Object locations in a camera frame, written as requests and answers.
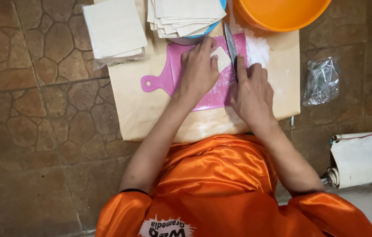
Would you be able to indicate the person's right hand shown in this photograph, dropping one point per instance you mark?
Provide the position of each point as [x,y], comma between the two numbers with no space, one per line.
[253,98]

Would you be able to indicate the person's left hand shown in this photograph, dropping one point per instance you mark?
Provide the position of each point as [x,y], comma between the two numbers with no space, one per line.
[196,74]

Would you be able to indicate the pale square dough wrapper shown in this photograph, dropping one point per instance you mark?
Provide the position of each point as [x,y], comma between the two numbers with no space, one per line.
[222,59]

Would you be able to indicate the steel kitchen knife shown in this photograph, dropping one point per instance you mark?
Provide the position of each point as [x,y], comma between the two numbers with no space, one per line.
[230,44]

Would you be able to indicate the pink plastic cutting board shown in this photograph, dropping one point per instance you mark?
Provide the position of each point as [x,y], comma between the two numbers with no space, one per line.
[172,74]

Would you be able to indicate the blue plastic bowl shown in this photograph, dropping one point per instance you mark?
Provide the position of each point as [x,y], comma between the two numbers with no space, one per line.
[186,40]

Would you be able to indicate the heap of white flour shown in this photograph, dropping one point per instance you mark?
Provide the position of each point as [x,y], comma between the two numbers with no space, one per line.
[257,49]

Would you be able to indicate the stack of cut dough wrappers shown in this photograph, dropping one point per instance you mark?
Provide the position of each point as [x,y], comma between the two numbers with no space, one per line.
[186,14]

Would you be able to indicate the crumpled clear plastic bag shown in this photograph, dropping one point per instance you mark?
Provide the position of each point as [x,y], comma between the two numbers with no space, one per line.
[321,82]

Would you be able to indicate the orange plastic basin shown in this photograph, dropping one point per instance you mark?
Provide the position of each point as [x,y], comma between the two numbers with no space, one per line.
[281,13]

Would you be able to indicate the plastic-wrapped pack of dough wrappers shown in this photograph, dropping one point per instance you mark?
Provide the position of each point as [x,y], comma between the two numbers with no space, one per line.
[115,29]

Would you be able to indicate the person's orange satin shirt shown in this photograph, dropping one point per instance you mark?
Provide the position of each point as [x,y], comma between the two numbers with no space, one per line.
[219,191]

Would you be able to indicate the rolled white banner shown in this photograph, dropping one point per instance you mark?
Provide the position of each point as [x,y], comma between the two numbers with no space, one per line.
[365,158]

